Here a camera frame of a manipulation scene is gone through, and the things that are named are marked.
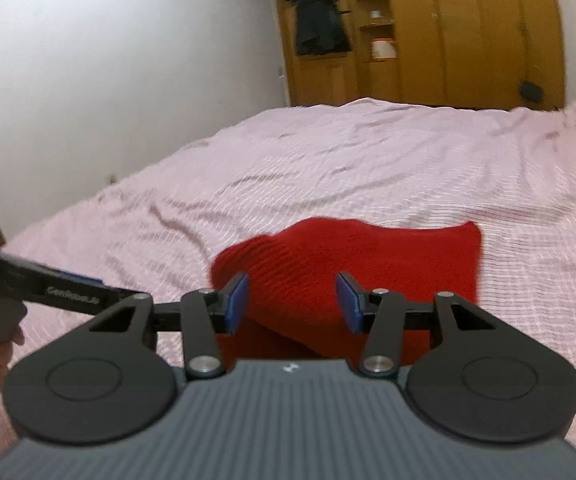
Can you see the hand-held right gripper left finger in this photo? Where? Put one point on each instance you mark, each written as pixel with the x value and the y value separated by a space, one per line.
pixel 238 302

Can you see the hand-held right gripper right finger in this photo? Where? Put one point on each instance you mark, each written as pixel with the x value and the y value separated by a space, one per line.
pixel 347 305

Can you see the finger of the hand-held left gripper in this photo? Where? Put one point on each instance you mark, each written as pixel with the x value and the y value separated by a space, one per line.
pixel 58 292

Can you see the red knit sweater black trim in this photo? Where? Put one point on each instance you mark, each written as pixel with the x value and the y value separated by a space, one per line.
pixel 367 255

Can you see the pink checked blanket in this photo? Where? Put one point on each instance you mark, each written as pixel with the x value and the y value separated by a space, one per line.
pixel 367 160

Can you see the white orange container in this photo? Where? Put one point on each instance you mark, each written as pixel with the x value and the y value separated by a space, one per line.
pixel 382 49

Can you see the black round object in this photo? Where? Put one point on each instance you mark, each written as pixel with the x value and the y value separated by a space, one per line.
pixel 530 91

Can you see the black hanging garment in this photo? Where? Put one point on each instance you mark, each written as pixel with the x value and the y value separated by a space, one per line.
pixel 318 20

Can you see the small white cup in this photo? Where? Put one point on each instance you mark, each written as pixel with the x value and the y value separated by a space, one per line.
pixel 375 13

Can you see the wooden wardrobe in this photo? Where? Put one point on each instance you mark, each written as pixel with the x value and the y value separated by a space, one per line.
pixel 467 30

